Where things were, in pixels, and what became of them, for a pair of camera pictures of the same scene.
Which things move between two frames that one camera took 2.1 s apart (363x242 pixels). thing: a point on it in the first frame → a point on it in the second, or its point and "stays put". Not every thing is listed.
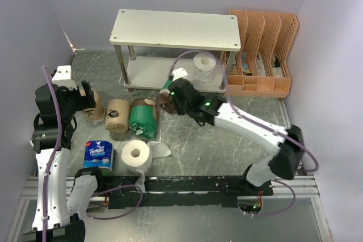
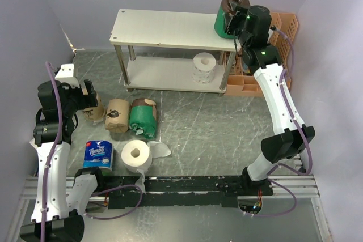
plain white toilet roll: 137,156 stays put
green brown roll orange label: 165,101 → 233,8
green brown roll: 143,117 stays put
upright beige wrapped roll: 96,113 stays put
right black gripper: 180,110 → 240,15
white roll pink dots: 205,63 stays put
